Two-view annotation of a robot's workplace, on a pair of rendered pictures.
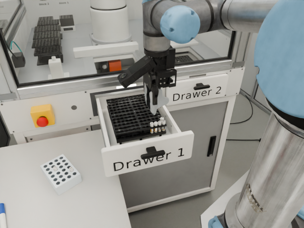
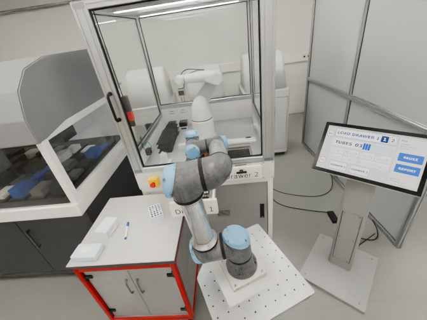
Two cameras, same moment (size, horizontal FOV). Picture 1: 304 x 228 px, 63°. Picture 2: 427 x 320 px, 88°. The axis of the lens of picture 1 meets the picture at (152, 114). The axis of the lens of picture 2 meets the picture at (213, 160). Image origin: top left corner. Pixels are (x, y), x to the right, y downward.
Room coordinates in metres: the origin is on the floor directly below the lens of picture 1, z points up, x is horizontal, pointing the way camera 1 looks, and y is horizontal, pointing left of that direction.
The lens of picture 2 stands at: (-0.32, -0.53, 1.78)
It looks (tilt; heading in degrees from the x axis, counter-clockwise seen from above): 30 degrees down; 23
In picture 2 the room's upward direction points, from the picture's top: 9 degrees counter-clockwise
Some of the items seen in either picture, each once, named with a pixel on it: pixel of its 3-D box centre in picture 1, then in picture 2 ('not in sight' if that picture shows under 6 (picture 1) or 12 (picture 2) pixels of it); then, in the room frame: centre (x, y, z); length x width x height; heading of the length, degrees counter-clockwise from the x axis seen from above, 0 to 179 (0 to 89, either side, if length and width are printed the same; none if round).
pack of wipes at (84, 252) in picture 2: not in sight; (87, 252); (0.19, 0.54, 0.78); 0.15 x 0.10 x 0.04; 105
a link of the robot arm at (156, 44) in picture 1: (156, 40); not in sight; (0.68, -0.01, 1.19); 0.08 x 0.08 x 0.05
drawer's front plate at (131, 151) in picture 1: (149, 153); (194, 207); (0.56, 0.01, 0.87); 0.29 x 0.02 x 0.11; 107
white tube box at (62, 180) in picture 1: (60, 173); (155, 212); (0.56, 0.31, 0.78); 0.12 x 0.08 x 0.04; 42
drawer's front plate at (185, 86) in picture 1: (197, 89); (241, 173); (0.96, -0.20, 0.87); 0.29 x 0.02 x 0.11; 107
